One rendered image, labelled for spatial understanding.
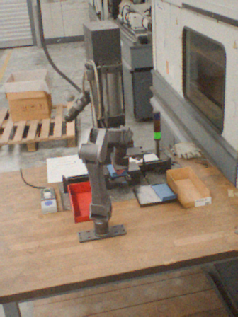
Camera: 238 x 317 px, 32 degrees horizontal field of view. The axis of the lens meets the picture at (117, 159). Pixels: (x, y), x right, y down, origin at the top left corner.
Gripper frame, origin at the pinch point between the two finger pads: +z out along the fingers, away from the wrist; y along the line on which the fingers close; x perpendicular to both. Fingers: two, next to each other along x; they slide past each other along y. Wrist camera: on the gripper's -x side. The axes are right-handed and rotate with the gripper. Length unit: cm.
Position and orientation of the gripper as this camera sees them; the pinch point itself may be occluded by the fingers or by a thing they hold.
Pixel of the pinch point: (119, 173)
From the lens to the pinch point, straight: 198.2
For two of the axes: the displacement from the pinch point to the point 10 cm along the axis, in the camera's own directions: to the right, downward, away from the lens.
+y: -2.1, -7.5, 6.2
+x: -9.8, 1.5, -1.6
